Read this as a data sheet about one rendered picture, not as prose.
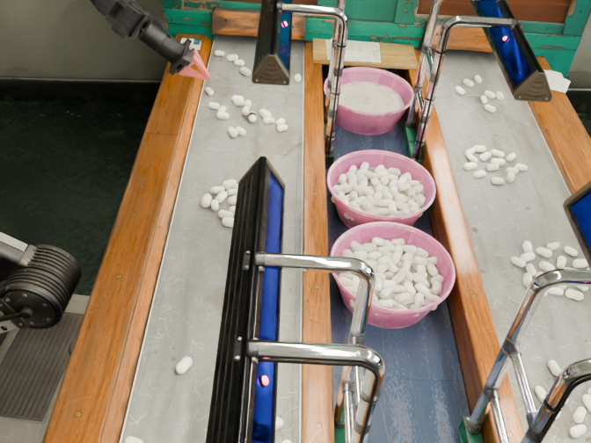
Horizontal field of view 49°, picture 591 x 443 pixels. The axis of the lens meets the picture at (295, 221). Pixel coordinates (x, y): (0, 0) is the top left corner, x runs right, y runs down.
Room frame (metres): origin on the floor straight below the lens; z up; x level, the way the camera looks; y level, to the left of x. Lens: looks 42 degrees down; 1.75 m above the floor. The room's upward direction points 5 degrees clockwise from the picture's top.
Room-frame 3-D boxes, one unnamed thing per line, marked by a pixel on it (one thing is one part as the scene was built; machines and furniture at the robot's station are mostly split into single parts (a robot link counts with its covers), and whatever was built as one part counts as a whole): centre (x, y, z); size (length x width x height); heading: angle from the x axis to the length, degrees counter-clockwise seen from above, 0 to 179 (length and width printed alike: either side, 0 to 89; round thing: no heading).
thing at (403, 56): (1.93, -0.17, 0.77); 0.33 x 0.15 x 0.01; 92
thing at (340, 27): (1.53, 0.01, 0.90); 0.20 x 0.19 x 0.45; 2
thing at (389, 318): (0.99, -0.21, 0.72); 0.27 x 0.27 x 0.10
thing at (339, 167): (1.27, -0.20, 0.72); 0.27 x 0.27 x 0.10
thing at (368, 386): (0.56, -0.03, 0.90); 0.20 x 0.19 x 0.45; 2
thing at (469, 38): (2.00, -0.51, 0.83); 0.30 x 0.06 x 0.07; 92
